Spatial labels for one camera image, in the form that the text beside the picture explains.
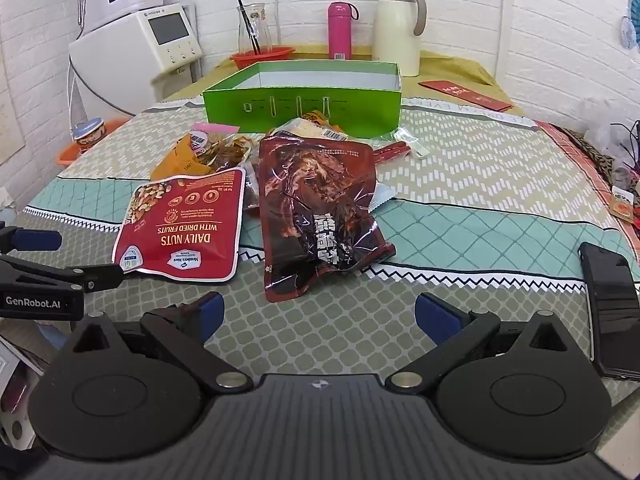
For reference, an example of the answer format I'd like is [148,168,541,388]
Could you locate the orange plastic tray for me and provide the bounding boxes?
[55,117,132,167]

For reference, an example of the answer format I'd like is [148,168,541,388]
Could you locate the green cardboard box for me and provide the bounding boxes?
[201,60,403,140]

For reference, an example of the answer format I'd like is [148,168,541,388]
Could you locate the pink patterned cloth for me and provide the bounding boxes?
[537,120,640,263]

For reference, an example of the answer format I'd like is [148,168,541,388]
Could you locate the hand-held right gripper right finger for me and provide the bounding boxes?
[385,292,576,396]

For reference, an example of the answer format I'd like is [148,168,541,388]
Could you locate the black smartphone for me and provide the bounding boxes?
[578,241,640,380]

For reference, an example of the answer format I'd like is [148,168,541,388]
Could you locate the white countertop water dispenser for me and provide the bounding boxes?
[68,2,204,119]

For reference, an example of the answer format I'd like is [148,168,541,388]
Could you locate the pink water bottle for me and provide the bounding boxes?
[327,2,360,60]

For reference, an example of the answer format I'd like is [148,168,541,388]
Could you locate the blue paper fan decoration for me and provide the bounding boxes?
[620,0,640,52]

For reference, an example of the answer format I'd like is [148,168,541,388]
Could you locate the cream thermos jug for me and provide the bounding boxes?
[372,0,428,78]

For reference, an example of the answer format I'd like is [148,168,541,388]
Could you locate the white plastic bag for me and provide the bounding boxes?
[582,119,640,172]

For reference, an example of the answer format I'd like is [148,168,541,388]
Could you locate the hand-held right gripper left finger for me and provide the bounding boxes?
[65,291,253,396]

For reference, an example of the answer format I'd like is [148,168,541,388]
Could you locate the red envelope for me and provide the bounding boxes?
[417,80,515,114]

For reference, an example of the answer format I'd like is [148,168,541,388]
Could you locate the dark brown snack packet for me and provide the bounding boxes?
[241,160,265,219]

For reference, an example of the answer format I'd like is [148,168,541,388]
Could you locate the clear glass carafe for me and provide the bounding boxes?
[236,3,274,56]

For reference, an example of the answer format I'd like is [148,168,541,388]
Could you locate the clear sausage packet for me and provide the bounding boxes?
[374,127,432,164]

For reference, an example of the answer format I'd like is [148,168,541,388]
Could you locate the patterned table cloth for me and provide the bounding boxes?
[0,95,640,411]

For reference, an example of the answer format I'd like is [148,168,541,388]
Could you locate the black straw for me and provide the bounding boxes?
[237,0,261,55]

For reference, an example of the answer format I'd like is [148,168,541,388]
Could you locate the red plastic basin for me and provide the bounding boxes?
[230,46,297,71]

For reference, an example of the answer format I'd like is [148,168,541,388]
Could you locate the orange snack packet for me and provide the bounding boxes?
[150,132,212,182]

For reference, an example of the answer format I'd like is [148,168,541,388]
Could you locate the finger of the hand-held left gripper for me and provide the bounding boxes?
[0,226,63,254]
[0,255,125,294]

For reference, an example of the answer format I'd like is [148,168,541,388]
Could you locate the blue-lidded cup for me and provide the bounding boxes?
[72,118,106,154]

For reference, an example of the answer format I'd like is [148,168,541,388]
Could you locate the pink snack packet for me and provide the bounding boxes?
[187,122,257,170]

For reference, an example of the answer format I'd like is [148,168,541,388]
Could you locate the red nuts pouch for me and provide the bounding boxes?
[111,167,247,283]

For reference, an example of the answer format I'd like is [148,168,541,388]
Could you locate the dark red snack pouch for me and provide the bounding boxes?
[257,133,398,304]

